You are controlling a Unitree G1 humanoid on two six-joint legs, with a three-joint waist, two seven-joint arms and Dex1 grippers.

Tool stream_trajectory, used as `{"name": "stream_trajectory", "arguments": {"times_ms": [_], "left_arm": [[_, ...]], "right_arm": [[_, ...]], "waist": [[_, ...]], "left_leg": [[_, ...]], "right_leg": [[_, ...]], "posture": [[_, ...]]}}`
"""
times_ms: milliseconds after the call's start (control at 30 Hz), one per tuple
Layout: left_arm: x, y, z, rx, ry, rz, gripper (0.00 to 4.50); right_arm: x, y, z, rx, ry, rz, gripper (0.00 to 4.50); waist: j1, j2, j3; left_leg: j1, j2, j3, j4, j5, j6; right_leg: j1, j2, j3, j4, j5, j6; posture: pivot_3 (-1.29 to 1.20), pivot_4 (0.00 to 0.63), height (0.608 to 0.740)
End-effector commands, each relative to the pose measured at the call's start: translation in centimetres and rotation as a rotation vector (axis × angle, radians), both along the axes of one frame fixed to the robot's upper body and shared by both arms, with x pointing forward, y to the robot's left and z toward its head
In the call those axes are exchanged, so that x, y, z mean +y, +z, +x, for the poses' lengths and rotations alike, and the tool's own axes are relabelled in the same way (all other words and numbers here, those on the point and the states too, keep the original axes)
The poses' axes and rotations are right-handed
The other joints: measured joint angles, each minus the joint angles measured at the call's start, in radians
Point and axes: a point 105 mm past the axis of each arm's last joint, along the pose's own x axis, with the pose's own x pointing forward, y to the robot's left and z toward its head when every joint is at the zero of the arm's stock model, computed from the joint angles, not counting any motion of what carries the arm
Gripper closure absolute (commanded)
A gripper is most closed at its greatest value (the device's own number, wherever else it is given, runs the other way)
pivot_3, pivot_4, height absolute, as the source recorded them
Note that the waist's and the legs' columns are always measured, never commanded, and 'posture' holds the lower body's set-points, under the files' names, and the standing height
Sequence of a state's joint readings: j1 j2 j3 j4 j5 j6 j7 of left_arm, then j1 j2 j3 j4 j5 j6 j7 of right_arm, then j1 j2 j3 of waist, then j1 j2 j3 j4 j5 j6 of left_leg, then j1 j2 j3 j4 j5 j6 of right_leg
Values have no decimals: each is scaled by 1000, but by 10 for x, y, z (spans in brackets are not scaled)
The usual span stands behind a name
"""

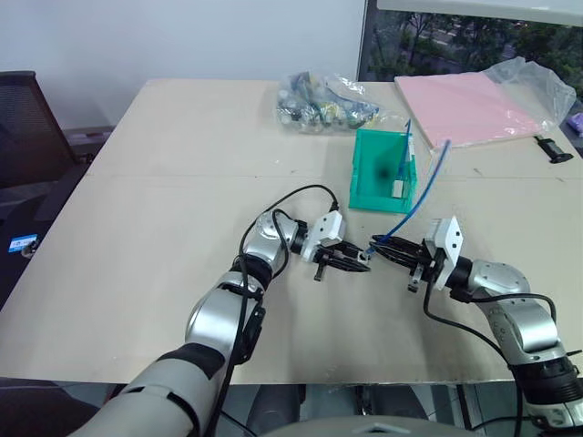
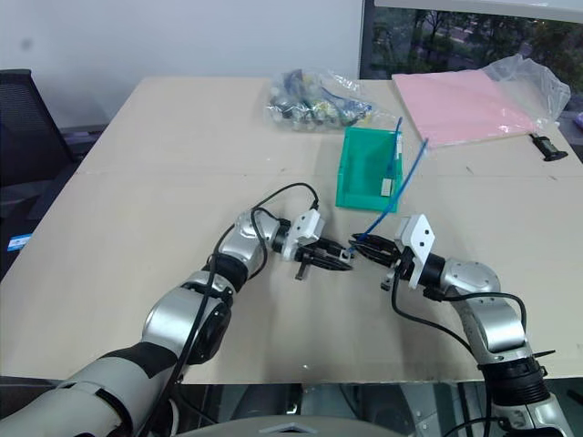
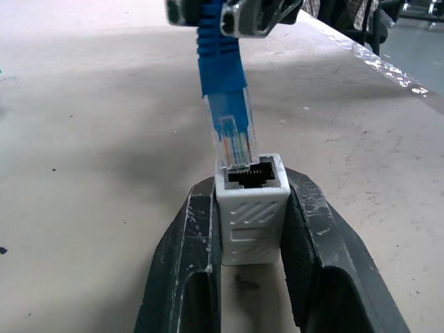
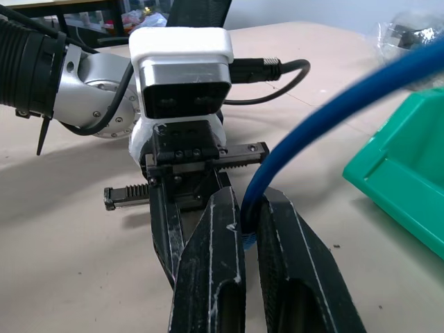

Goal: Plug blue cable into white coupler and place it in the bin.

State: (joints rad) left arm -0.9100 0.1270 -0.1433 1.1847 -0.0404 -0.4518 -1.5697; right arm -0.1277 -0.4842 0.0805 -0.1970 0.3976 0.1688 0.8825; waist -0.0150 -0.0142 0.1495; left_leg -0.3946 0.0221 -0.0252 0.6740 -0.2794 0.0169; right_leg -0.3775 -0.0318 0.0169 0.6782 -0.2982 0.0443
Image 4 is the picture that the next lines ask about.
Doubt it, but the black office chair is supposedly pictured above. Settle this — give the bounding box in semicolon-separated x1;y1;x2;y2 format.
165;0;234;29

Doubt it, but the cluttered desk with black frame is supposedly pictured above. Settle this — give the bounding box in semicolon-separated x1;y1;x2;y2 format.
0;0;174;48

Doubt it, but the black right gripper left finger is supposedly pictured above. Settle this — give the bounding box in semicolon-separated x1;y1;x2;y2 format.
168;186;248;333

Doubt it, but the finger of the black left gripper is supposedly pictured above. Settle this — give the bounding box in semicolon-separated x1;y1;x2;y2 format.
148;185;191;289
214;169;235;194

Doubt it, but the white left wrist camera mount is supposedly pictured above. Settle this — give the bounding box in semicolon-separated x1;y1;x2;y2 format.
127;26;232;164

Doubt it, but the left robot arm with camera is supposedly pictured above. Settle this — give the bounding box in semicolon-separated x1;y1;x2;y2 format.
0;5;311;137

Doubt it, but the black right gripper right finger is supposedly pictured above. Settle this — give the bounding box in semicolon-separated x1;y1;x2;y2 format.
255;186;368;333

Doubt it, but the clear plastic bag with parts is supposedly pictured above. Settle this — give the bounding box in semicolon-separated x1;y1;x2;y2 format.
373;10;444;96

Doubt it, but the blue cable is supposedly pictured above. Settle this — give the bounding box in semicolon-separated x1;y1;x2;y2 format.
241;36;444;251

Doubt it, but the green plastic bin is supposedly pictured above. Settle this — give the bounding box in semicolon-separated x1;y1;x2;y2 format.
342;87;444;261

